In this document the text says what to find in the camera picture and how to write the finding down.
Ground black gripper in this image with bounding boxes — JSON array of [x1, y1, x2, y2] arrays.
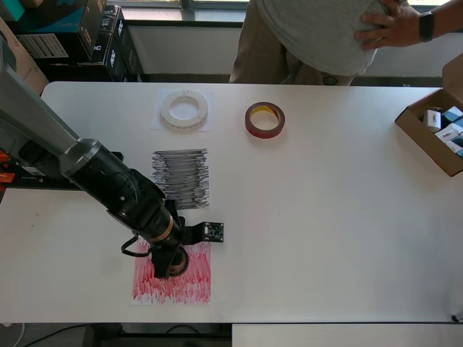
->
[[148, 241, 190, 280]]

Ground black tape roll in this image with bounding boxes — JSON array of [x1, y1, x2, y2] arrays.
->
[[169, 248, 190, 278]]

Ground white tape roll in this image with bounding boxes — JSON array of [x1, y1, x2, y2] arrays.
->
[[160, 90, 211, 134]]

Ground red tape roll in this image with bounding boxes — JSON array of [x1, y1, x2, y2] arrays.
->
[[244, 101, 286, 139]]

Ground person left hand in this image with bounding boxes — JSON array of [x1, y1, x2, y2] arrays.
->
[[354, 0, 422, 51]]

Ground red scribbled paper sheet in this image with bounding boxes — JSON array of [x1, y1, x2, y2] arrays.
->
[[130, 238, 213, 307]]

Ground black scribbled paper sheet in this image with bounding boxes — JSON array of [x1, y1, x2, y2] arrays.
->
[[150, 147, 211, 211]]

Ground white side table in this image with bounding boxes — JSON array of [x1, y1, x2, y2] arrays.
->
[[231, 323, 463, 347]]

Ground black AOC box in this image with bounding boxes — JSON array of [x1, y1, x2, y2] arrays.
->
[[35, 31, 114, 73], [104, 16, 145, 83]]

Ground tall GX760A cardboard box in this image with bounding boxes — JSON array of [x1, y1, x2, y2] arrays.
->
[[0, 17, 50, 98]]

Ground small black box white text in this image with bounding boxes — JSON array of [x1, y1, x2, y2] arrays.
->
[[98, 4, 122, 32]]

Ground black box with grid pattern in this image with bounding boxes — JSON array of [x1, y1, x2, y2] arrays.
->
[[16, 33, 69, 59]]

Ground person in grey shirt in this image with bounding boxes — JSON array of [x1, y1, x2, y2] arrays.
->
[[229, 0, 379, 87]]

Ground black box with teal script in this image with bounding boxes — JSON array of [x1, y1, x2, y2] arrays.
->
[[7, 0, 108, 35]]

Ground open cardboard box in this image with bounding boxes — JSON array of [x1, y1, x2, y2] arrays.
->
[[394, 52, 463, 178]]

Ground white and blue small carton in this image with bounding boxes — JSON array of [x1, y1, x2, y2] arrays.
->
[[433, 122, 463, 142], [445, 134, 463, 158]]

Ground black wrist watch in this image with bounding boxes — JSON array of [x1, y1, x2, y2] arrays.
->
[[418, 10, 436, 43]]

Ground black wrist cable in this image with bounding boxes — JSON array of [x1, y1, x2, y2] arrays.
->
[[121, 236, 153, 257]]

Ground black table frame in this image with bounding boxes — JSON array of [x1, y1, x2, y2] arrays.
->
[[86, 322, 232, 347]]

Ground black floor cable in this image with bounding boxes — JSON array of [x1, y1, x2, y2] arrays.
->
[[21, 323, 90, 347]]

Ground white floor cable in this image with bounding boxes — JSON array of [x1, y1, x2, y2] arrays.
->
[[0, 320, 26, 347]]

